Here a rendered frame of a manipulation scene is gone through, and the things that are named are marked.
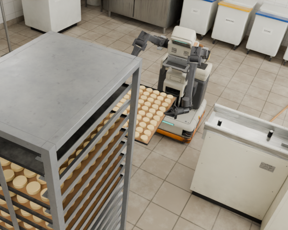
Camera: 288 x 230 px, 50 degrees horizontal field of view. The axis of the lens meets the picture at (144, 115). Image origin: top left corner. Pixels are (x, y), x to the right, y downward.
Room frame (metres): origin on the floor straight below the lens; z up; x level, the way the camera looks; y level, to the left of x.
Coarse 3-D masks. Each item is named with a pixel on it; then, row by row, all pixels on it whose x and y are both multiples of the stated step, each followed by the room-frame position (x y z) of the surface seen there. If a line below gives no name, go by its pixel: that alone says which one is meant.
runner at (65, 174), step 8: (128, 104) 1.17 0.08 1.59; (120, 112) 1.09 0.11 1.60; (112, 120) 1.02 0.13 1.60; (104, 128) 0.96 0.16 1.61; (96, 136) 0.93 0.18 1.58; (88, 144) 0.88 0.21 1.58; (80, 152) 0.84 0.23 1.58; (88, 152) 0.84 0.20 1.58; (80, 160) 0.79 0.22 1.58; (72, 168) 0.74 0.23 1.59; (64, 176) 0.70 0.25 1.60
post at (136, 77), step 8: (136, 72) 1.18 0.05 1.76; (136, 80) 1.18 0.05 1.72; (136, 88) 1.18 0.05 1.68; (136, 96) 1.18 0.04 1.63; (136, 104) 1.18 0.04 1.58; (136, 112) 1.19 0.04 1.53; (128, 128) 1.18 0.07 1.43; (128, 136) 1.18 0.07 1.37; (128, 144) 1.18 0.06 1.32; (128, 152) 1.18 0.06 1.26; (128, 160) 1.18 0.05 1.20; (128, 168) 1.18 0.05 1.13; (128, 176) 1.18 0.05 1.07; (128, 184) 1.18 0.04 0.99; (128, 192) 1.19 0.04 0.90; (120, 224) 1.19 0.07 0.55
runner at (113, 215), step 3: (120, 201) 1.21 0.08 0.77; (120, 204) 1.17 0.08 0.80; (117, 207) 1.17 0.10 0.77; (120, 207) 1.17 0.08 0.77; (114, 210) 1.14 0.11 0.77; (117, 210) 1.13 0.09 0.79; (114, 213) 1.12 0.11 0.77; (111, 216) 1.10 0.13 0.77; (114, 216) 1.09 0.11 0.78; (111, 219) 1.08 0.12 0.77; (108, 222) 1.05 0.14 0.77; (111, 222) 1.06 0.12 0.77; (105, 225) 1.03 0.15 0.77; (108, 225) 1.02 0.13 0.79; (105, 228) 1.01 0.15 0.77
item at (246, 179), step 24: (216, 120) 2.08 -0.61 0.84; (240, 120) 2.12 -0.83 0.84; (216, 144) 1.89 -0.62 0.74; (240, 144) 1.83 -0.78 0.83; (216, 168) 1.87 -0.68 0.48; (240, 168) 1.80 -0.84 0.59; (264, 168) 1.74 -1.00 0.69; (192, 192) 1.95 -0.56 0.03; (216, 192) 1.84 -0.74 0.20; (240, 192) 1.77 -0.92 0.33; (264, 192) 1.71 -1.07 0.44
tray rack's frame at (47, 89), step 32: (0, 64) 1.02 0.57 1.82; (32, 64) 1.05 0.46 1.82; (64, 64) 1.07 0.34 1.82; (96, 64) 1.10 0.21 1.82; (128, 64) 1.13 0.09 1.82; (0, 96) 0.82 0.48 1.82; (32, 96) 0.84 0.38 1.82; (64, 96) 0.86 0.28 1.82; (96, 96) 0.89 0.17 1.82; (0, 128) 0.67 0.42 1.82; (32, 128) 0.69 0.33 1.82; (64, 128) 0.70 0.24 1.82; (64, 224) 0.63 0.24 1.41
